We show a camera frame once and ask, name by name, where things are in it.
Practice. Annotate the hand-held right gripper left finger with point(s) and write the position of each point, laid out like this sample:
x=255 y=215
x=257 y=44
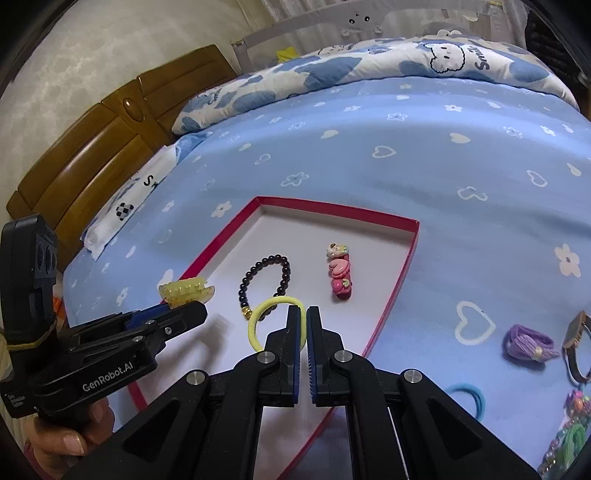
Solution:
x=293 y=344

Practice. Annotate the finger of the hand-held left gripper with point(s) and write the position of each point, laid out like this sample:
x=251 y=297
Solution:
x=180 y=321
x=150 y=314

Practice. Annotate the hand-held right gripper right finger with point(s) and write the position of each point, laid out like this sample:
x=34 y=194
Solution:
x=313 y=344

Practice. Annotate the yellow hair claw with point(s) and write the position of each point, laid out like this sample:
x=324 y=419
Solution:
x=184 y=291

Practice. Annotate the pink cartoon hair clip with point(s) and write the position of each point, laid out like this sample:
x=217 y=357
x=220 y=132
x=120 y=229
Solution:
x=340 y=272

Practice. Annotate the red shallow box tray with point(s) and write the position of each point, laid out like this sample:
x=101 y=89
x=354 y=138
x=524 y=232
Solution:
x=369 y=240

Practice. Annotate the purple hair clip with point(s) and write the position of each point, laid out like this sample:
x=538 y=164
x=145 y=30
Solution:
x=526 y=344

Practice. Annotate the green scrunchie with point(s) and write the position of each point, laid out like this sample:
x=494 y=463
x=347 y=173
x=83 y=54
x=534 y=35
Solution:
x=576 y=438

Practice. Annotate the person's left hand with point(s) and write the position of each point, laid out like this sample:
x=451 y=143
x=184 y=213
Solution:
x=64 y=438

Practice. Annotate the white printed pillow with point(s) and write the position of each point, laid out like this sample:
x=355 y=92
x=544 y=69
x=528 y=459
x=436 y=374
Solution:
x=138 y=194

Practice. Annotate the wooden headboard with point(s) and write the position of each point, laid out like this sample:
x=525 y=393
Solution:
x=92 y=161

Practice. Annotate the blue flower bed sheet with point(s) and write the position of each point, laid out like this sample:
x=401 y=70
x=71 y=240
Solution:
x=415 y=161

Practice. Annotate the blue white cartoon duvet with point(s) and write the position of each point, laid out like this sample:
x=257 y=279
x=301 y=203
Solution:
x=323 y=69

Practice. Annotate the yellow soft toy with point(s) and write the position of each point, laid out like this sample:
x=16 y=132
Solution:
x=286 y=54

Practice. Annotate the grey bed guard rail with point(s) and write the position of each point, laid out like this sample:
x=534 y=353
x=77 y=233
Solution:
x=323 y=27

